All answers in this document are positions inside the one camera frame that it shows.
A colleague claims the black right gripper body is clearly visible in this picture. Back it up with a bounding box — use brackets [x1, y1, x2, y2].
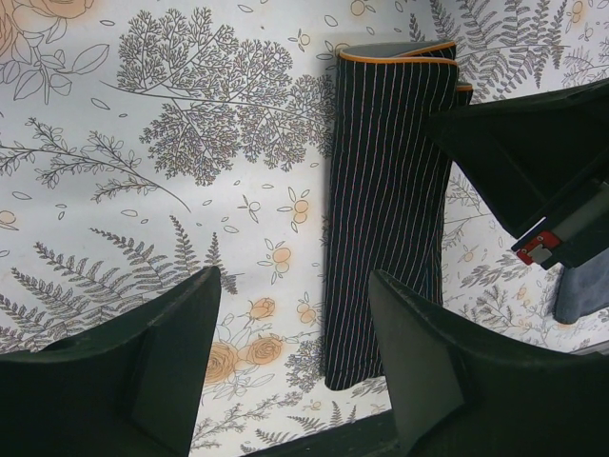
[511, 180, 608, 269]

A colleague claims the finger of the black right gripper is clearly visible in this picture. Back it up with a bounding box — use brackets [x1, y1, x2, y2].
[425, 80, 608, 238]

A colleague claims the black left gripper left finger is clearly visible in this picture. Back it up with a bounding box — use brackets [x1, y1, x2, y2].
[1, 267, 221, 456]

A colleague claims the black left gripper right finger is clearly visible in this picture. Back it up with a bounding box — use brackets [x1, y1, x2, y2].
[369, 270, 608, 456]

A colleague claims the black pinstriped underwear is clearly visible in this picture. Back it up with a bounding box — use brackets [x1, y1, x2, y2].
[324, 40, 473, 390]

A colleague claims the grey-blue folded cloth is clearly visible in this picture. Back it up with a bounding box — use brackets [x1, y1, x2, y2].
[553, 251, 608, 324]

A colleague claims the floral patterned table mat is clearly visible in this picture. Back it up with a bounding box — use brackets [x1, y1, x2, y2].
[1, 1, 608, 456]

